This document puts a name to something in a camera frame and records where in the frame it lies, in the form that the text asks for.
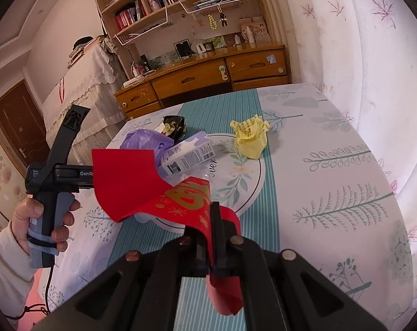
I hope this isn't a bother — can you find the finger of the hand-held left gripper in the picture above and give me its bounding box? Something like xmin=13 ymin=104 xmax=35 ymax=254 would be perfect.
xmin=46 ymin=105 xmax=91 ymax=167

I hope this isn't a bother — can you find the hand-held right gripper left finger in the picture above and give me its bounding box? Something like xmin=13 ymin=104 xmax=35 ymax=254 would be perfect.
xmin=32 ymin=229 xmax=209 ymax=331

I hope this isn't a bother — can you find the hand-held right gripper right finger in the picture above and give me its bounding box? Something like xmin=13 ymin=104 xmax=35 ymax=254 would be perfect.
xmin=211 ymin=203 xmax=390 ymax=331

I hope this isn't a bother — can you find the red paper with gold print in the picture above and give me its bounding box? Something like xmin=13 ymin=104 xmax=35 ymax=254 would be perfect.
xmin=91 ymin=149 xmax=245 ymax=316

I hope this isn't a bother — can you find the person's left forearm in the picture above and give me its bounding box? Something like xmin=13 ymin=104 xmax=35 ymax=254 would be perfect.
xmin=0 ymin=221 xmax=36 ymax=321

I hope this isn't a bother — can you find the person's left hand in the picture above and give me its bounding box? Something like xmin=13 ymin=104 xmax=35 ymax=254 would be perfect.
xmin=10 ymin=198 xmax=82 ymax=253

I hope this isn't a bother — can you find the lace covered furniture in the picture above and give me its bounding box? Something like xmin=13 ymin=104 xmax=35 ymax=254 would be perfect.
xmin=43 ymin=38 xmax=126 ymax=156

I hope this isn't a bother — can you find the brown wooden door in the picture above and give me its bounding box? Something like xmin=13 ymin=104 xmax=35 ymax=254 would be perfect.
xmin=0 ymin=79 xmax=52 ymax=176

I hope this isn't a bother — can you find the pile of books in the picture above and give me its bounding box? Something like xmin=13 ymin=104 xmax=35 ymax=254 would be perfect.
xmin=68 ymin=43 xmax=102 ymax=68

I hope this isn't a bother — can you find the purple plastic bag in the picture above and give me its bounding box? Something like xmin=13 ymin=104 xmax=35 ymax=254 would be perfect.
xmin=120 ymin=129 xmax=174 ymax=176

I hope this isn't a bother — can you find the white power strip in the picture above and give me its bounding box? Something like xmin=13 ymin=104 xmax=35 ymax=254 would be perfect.
xmin=122 ymin=76 xmax=150 ymax=88

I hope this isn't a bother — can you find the clear plastic container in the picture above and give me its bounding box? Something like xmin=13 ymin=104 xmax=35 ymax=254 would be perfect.
xmin=132 ymin=167 xmax=217 ymax=226

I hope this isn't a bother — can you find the white and purple carton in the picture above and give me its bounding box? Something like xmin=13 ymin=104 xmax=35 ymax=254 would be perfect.
xmin=156 ymin=130 xmax=216 ymax=177

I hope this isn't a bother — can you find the black crumpled wrapper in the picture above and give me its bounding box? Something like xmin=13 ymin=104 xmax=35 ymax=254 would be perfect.
xmin=160 ymin=115 xmax=187 ymax=141

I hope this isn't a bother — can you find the green landscape picture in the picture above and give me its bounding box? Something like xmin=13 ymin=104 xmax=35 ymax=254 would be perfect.
xmin=148 ymin=52 xmax=179 ymax=70

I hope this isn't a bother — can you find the yellow crumpled paper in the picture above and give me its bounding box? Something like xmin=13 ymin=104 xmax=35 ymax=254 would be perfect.
xmin=230 ymin=116 xmax=272 ymax=159

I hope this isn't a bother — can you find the row of red books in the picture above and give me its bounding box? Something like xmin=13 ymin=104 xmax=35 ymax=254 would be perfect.
xmin=115 ymin=1 xmax=147 ymax=30

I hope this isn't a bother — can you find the wide wooden desk drawer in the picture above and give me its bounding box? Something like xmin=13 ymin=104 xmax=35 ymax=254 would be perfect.
xmin=151 ymin=58 xmax=230 ymax=99

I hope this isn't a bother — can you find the wooden desk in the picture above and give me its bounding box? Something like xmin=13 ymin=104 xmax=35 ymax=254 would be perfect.
xmin=113 ymin=43 xmax=292 ymax=121

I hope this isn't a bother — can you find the stack of flat books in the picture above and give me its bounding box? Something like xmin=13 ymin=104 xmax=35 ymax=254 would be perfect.
xmin=194 ymin=0 xmax=237 ymax=9

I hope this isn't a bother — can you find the decorated kraft box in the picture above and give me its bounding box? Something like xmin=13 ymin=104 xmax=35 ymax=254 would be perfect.
xmin=239 ymin=21 xmax=269 ymax=44

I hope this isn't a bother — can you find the wooden bookshelf hutch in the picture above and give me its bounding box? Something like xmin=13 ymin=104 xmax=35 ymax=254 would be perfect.
xmin=86 ymin=0 xmax=285 ymax=76

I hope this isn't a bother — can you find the leaf print curtain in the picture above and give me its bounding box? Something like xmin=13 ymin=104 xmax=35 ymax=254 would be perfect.
xmin=264 ymin=0 xmax=417 ymax=249

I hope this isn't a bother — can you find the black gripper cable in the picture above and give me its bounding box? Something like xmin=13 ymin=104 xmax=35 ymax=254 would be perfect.
xmin=5 ymin=265 xmax=55 ymax=319

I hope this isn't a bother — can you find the black photo frame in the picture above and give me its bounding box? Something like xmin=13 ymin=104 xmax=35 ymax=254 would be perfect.
xmin=174 ymin=39 xmax=192 ymax=59

